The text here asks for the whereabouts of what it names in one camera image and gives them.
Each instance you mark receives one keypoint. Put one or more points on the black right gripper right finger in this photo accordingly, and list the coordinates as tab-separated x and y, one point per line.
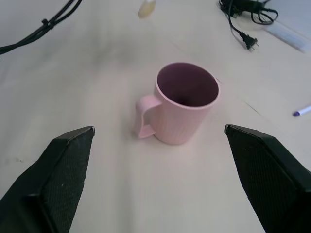
269	179

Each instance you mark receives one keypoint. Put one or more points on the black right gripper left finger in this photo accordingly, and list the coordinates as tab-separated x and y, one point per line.
51	179

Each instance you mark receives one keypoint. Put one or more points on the pink ribbed plastic mug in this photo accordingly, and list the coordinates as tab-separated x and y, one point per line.
181	104

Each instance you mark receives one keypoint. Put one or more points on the pen with blue cap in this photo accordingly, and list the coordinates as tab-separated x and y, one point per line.
302	111

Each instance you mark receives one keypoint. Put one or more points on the pale yellow rounded object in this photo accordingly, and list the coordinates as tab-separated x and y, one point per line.
146	9

